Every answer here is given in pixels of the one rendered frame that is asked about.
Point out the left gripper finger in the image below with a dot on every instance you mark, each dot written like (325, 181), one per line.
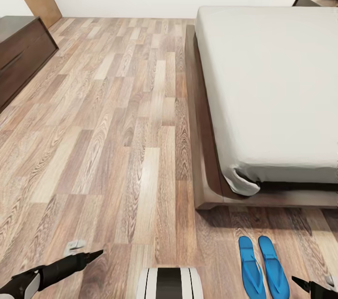
(91, 256)

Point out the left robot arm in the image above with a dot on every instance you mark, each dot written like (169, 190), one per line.
(25, 284)

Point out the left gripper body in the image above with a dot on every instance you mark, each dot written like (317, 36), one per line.
(69, 265)

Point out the sandal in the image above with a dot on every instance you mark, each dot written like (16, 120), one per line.
(252, 276)
(277, 281)

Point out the bench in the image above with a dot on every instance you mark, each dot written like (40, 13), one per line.
(26, 46)

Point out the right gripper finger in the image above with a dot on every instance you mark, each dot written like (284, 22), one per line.
(302, 283)

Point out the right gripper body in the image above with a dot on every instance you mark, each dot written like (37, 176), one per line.
(319, 292)

